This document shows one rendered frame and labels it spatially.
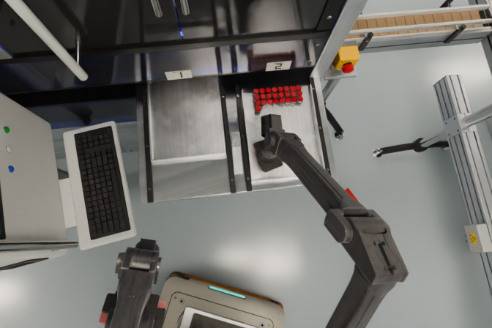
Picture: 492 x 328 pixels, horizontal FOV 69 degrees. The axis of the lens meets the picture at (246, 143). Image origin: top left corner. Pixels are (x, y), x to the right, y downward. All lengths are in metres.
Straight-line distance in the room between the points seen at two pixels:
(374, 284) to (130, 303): 0.43
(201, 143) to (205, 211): 0.90
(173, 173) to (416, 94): 1.80
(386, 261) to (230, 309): 1.26
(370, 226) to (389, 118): 1.79
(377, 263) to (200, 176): 0.76
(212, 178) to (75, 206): 0.51
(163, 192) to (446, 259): 1.75
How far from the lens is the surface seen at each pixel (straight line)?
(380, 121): 2.44
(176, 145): 1.30
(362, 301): 0.73
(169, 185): 1.28
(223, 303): 1.88
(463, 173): 2.01
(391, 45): 1.58
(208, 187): 1.27
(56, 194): 1.43
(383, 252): 0.71
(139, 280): 0.75
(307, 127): 1.34
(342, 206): 0.74
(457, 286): 2.51
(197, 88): 1.37
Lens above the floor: 2.13
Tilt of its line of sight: 75 degrees down
